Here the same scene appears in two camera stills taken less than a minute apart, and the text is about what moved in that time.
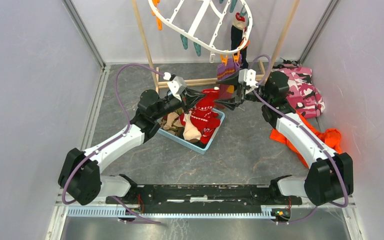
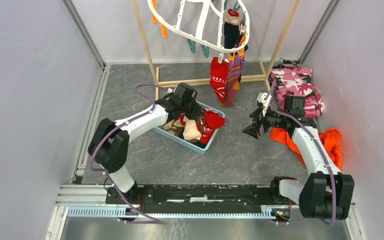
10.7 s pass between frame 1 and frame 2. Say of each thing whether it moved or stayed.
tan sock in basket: stayed
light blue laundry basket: stayed
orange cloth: stayed
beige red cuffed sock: moved
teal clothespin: moved
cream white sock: stayed
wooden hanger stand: stayed
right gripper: moved
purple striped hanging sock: stayed
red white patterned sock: moved
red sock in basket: stayed
